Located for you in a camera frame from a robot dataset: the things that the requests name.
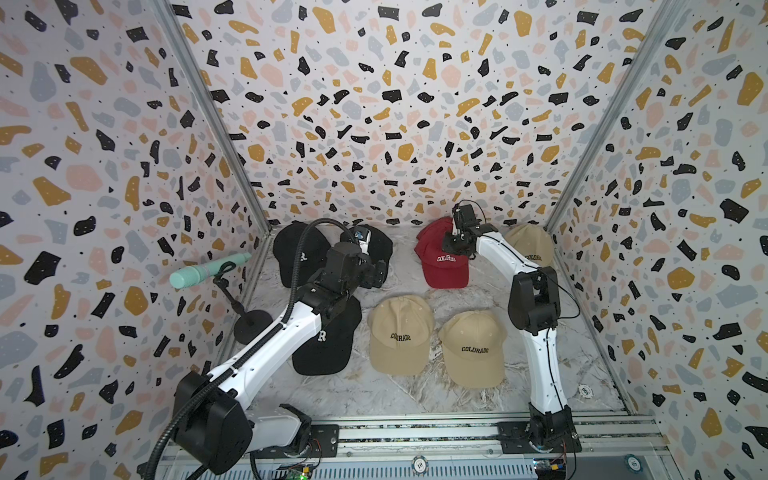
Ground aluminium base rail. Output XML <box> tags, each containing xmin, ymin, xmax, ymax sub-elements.
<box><xmin>149</xmin><ymin>411</ymin><xmax>673</xmax><ymax>480</ymax></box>

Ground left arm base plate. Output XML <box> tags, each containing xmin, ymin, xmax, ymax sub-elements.
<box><xmin>254</xmin><ymin>424</ymin><xmax>339</xmax><ymax>461</ymax></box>

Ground black cap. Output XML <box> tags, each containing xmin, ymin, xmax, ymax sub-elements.
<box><xmin>353</xmin><ymin>224</ymin><xmax>394</xmax><ymax>288</ymax></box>
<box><xmin>272</xmin><ymin>221</ymin><xmax>332</xmax><ymax>289</ymax></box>
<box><xmin>292</xmin><ymin>296</ymin><xmax>362</xmax><ymax>376</ymax></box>

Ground mint green microphone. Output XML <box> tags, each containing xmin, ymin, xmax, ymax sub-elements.
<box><xmin>169</xmin><ymin>253</ymin><xmax>252</xmax><ymax>290</ymax></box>

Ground red cap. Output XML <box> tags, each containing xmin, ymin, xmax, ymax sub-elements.
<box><xmin>414</xmin><ymin>217</ymin><xmax>469</xmax><ymax>289</ymax></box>

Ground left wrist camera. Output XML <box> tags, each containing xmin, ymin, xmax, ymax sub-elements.
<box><xmin>353</xmin><ymin>227</ymin><xmax>372</xmax><ymax>255</ymax></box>

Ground black corrugated cable conduit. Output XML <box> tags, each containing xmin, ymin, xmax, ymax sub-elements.
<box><xmin>142</xmin><ymin>217</ymin><xmax>361</xmax><ymax>480</ymax></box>

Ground beige cap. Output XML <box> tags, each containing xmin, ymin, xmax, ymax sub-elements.
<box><xmin>439</xmin><ymin>310</ymin><xmax>507</xmax><ymax>389</ymax></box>
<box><xmin>368</xmin><ymin>295</ymin><xmax>435</xmax><ymax>376</ymax></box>
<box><xmin>504</xmin><ymin>224</ymin><xmax>555</xmax><ymax>267</ymax></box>

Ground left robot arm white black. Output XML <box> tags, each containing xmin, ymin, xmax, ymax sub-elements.
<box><xmin>144</xmin><ymin>228</ymin><xmax>388</xmax><ymax>479</ymax></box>

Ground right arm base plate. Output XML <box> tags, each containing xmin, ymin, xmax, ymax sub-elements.
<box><xmin>496</xmin><ymin>421</ymin><xmax>582</xmax><ymax>454</ymax></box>

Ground black cap front left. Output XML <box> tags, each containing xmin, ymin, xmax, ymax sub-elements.
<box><xmin>292</xmin><ymin>296</ymin><xmax>362</xmax><ymax>376</ymax></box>

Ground black cap far left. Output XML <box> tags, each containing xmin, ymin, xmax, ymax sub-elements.
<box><xmin>272</xmin><ymin>221</ymin><xmax>332</xmax><ymax>289</ymax></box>

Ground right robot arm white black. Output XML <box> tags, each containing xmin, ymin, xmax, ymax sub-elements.
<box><xmin>442</xmin><ymin>201</ymin><xmax>576</xmax><ymax>451</ymax></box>

